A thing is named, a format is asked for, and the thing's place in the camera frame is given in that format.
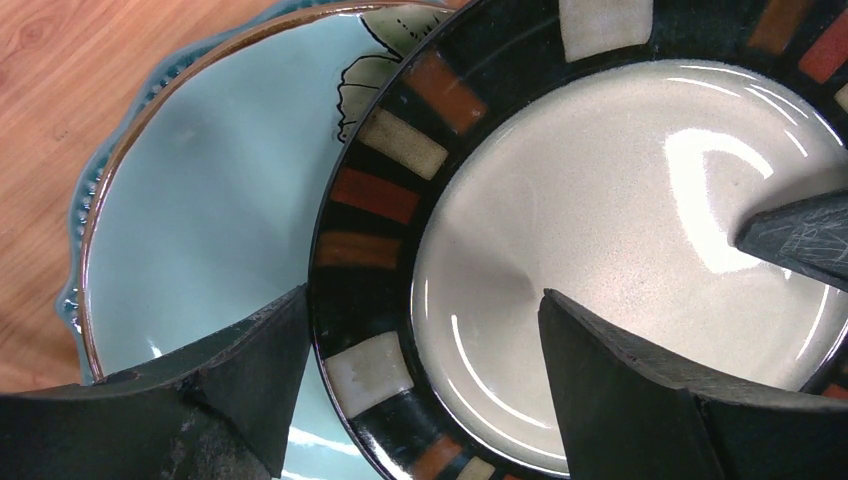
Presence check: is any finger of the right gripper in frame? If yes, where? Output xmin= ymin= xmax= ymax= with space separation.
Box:
xmin=734 ymin=190 xmax=847 ymax=291

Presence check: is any light blue scalloped plate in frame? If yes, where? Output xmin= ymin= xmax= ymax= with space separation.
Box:
xmin=55 ymin=0 xmax=458 ymax=480

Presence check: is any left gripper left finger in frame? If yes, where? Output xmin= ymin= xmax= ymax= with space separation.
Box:
xmin=1 ymin=286 xmax=310 ymax=479

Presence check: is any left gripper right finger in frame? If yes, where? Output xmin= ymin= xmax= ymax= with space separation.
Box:
xmin=538 ymin=289 xmax=847 ymax=479

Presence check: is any black rimmed white plate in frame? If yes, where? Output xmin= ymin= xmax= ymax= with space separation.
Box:
xmin=308 ymin=1 xmax=847 ymax=479

